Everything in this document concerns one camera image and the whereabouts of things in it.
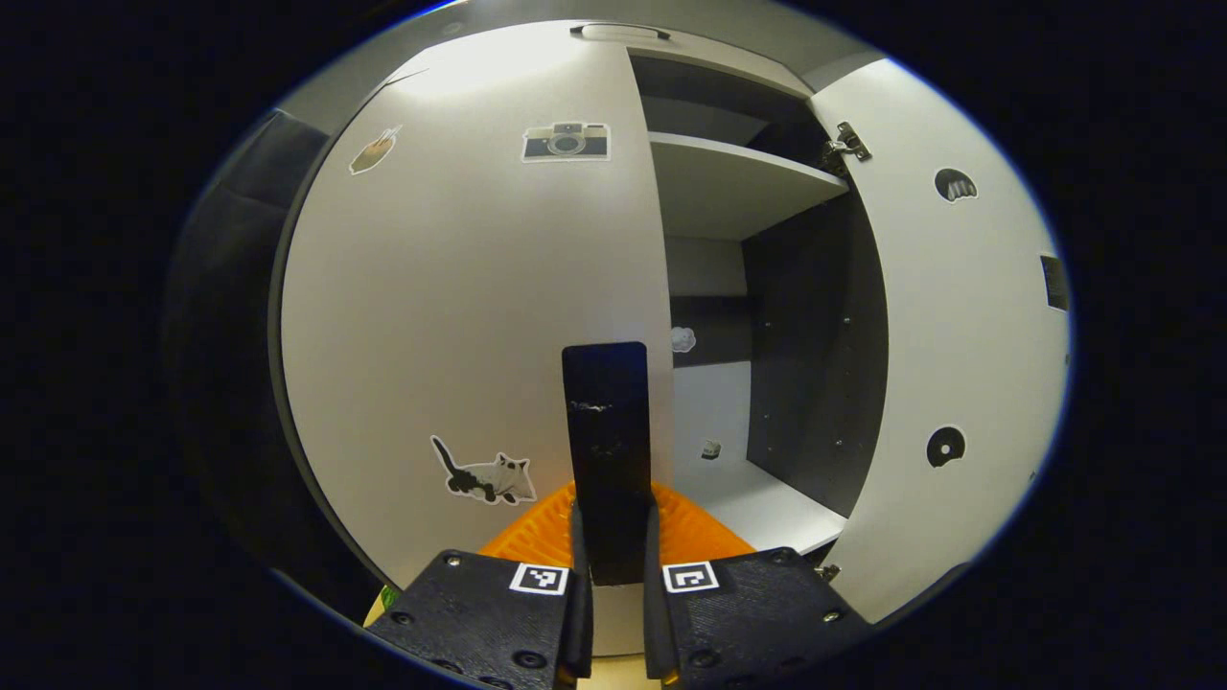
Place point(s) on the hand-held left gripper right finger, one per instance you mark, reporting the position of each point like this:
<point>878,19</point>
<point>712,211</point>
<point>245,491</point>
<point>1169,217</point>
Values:
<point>654,623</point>

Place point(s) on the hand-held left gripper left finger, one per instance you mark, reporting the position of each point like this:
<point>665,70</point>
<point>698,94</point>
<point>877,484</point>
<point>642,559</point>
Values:
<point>582,623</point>

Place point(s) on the white double-door shoe cabinet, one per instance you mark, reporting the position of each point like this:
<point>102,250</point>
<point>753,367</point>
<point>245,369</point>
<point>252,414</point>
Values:
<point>815,383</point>

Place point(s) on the camera sticker white cabinet door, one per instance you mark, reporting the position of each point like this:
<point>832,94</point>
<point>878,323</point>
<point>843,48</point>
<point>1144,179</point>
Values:
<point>460,287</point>

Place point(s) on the headphone sticker white cabinet door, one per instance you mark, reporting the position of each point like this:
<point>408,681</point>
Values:
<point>959,335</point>

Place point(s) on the metal door hinge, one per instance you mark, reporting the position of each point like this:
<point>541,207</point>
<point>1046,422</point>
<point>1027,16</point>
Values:
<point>827,572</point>
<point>848,144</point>

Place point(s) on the white cabinet shelf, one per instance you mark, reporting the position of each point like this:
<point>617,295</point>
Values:
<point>729,192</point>

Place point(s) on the white cabinet drawer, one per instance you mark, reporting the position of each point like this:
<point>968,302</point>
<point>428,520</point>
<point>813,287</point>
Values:
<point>729,57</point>

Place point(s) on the black backdrop cloth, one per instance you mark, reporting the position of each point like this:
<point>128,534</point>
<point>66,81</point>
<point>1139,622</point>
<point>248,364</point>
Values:
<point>230,335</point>

